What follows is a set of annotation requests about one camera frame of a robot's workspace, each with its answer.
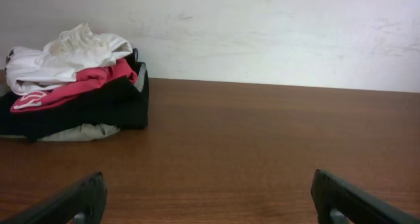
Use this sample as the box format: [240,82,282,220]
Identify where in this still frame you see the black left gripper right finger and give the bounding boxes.
[310,169,419,224]

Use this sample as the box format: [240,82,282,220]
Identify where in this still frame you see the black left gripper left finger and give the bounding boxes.
[1,171,107,224]

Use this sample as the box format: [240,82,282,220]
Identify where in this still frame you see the grey-green folded garment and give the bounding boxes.
[0,123,121,143]

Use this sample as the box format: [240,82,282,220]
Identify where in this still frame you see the black folded garment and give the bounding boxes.
[1,54,149,141]

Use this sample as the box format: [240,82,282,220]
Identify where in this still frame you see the red folded garment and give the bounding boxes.
[10,58,138,113]

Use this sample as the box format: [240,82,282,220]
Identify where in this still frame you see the white crumpled garment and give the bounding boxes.
[5,23,133,96]

